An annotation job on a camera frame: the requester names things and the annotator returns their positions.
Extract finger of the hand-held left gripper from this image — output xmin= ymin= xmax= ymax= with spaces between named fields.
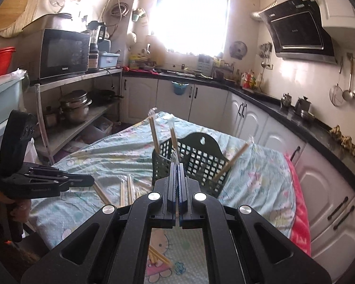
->
xmin=26 ymin=167 xmax=94 ymax=182
xmin=61 ymin=180 xmax=94 ymax=190

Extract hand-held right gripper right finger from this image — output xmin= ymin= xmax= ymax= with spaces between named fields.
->
xmin=178 ymin=163 xmax=333 ymax=284

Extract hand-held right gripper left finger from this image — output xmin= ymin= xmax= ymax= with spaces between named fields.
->
xmin=21 ymin=163 xmax=178 ymax=284

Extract green plastic utensil basket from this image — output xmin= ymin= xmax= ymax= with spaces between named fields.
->
xmin=151 ymin=132 xmax=232 ymax=197

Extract cartoon printed light blue sheet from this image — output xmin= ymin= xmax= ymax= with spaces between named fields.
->
xmin=28 ymin=111 xmax=293 ymax=284

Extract light blue plastic tub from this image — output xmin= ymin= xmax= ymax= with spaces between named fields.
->
xmin=0 ymin=74 xmax=26 ymax=133

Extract stacked steel pots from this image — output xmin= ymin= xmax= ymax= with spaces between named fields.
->
xmin=58 ymin=89 xmax=93 ymax=125

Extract red plastic basin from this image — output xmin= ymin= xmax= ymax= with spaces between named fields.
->
xmin=0 ymin=46 xmax=16 ymax=80

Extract metal shelf rack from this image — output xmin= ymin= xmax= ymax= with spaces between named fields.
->
xmin=30 ymin=68 xmax=125 ymax=166

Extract black frying pan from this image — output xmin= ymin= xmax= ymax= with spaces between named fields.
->
xmin=93 ymin=89 xmax=125 ymax=105

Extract blue hanging plastic bin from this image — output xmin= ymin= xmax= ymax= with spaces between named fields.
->
xmin=171 ymin=80 xmax=190 ymax=96

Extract black microwave oven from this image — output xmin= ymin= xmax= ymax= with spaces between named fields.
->
xmin=30 ymin=29 xmax=91 ymax=80

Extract pink fleece blanket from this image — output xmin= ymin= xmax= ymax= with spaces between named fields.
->
xmin=284 ymin=153 xmax=312 ymax=256

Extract red cloth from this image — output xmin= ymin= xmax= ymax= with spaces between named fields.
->
xmin=123 ymin=66 xmax=160 ymax=74

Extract black condiment rack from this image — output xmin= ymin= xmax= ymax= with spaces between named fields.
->
xmin=212 ymin=56 xmax=239 ymax=83

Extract light blue plastic box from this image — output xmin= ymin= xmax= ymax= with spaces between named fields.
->
xmin=98 ymin=52 xmax=121 ymax=68

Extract red label oil bottle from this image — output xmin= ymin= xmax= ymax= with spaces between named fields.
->
xmin=242 ymin=70 xmax=253 ymax=90

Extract black blender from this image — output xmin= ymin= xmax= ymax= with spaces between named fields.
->
xmin=86 ymin=21 xmax=107 ymax=71

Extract pale green countertop box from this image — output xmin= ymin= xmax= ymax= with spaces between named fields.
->
xmin=198 ymin=55 xmax=213 ymax=76

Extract grey kitchen appliance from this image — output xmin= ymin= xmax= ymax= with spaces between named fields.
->
xmin=43 ymin=13 xmax=74 ymax=31

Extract steel kettle with black lid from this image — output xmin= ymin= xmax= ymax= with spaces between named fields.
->
xmin=294 ymin=96 xmax=315 ymax=120

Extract black kitchen countertop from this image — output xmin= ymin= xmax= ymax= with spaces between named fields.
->
xmin=121 ymin=67 xmax=355 ymax=184

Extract small hanging kitchen tools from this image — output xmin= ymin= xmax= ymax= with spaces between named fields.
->
xmin=259 ymin=42 xmax=274 ymax=68

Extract brown crumpled rag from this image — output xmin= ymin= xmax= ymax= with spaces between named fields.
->
xmin=328 ymin=125 xmax=355 ymax=157

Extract kitchen window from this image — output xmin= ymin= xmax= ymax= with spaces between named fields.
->
xmin=157 ymin=0 xmax=230 ymax=55

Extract steel ladle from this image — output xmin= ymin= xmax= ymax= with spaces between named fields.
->
xmin=342 ymin=59 xmax=354 ymax=101

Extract black range hood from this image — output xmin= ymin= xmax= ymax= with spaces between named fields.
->
xmin=259 ymin=0 xmax=338 ymax=65

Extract small round wall fan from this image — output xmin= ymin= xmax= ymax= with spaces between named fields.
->
xmin=229 ymin=41 xmax=248 ymax=60

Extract coiled hose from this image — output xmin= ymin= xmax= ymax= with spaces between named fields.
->
xmin=110 ymin=2 xmax=131 ymax=18

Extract wall-mounted cup holder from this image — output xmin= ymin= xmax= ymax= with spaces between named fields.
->
xmin=132 ymin=7 xmax=147 ymax=22

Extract wire mesh strainer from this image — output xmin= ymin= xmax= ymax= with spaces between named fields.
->
xmin=329 ymin=57 xmax=345 ymax=107

